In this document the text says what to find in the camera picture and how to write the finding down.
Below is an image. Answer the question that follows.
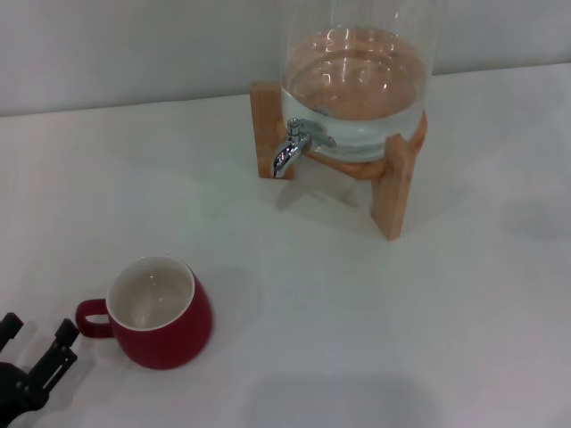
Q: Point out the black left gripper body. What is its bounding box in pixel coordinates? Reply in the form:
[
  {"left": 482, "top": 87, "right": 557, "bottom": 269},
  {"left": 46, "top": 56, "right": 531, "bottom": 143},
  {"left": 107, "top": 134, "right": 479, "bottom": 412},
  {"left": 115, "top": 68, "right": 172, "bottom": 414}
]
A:
[{"left": 0, "top": 361, "right": 48, "bottom": 414}]

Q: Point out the red ceramic cup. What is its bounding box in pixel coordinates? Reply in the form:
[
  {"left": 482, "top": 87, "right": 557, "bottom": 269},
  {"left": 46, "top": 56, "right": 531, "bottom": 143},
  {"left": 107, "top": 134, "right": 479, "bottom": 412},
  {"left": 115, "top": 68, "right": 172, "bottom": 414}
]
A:
[{"left": 74, "top": 254, "right": 214, "bottom": 371}]

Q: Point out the chrome faucet tap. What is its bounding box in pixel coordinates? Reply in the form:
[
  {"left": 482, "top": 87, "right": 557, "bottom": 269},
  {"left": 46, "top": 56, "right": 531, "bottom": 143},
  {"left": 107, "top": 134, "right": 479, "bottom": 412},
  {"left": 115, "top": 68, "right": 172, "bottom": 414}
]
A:
[{"left": 270, "top": 117, "right": 338, "bottom": 179}]

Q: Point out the wooden dispenser stand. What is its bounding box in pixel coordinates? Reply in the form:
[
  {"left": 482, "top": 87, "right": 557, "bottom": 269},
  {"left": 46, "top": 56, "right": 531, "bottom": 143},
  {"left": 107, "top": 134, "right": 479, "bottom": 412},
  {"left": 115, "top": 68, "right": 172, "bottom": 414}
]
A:
[{"left": 250, "top": 80, "right": 428, "bottom": 243}]

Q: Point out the glass water dispenser jar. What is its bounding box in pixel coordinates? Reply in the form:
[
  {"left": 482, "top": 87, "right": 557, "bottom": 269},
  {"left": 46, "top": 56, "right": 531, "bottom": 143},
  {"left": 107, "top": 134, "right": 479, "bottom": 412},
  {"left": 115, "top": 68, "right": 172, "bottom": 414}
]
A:
[{"left": 279, "top": 0, "right": 447, "bottom": 162}]

